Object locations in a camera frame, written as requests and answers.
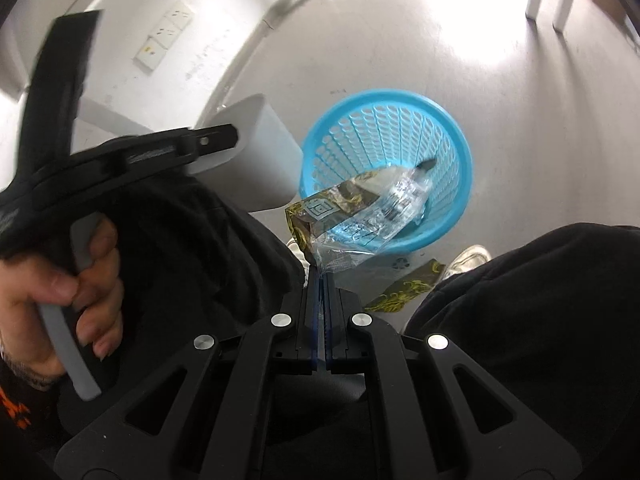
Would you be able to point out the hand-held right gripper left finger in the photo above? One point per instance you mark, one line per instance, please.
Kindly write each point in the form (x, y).
(314, 320)

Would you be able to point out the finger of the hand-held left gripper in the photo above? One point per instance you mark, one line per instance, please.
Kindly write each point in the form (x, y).
(200, 141)
(60, 85)

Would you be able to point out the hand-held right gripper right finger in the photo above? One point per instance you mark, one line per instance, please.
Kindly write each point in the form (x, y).
(327, 320)

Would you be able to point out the clear gold-black printed plastic wrapper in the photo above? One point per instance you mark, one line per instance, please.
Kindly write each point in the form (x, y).
(350, 210)

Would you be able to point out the blue plastic mesh basket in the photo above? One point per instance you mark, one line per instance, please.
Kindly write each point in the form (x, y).
(350, 125)

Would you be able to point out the person's left forearm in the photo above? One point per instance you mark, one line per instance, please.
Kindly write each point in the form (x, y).
(17, 377)

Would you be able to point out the person's left hand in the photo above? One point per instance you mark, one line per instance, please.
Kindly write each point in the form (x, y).
(30, 290)

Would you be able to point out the white left shoe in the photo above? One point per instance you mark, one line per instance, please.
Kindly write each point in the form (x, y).
(296, 250)

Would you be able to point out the white shoe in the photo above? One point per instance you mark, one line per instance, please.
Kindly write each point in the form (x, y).
(296, 250)
(467, 260)

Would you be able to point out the black gold patterned wrapper piece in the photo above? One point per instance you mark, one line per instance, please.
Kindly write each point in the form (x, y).
(400, 292)

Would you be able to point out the white right shoe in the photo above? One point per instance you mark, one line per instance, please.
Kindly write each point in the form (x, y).
(467, 260)

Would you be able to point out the white wall socket yellow marks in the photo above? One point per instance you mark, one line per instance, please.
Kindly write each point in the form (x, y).
(149, 56)

